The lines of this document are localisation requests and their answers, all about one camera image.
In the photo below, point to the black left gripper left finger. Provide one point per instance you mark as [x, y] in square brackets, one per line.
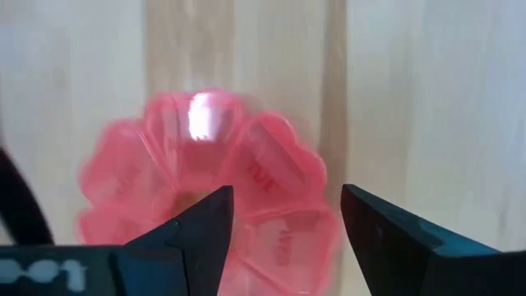
[201, 238]

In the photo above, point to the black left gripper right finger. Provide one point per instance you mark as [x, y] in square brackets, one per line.
[394, 242]

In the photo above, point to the pink round pill organizer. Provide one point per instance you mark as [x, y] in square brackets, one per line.
[267, 156]

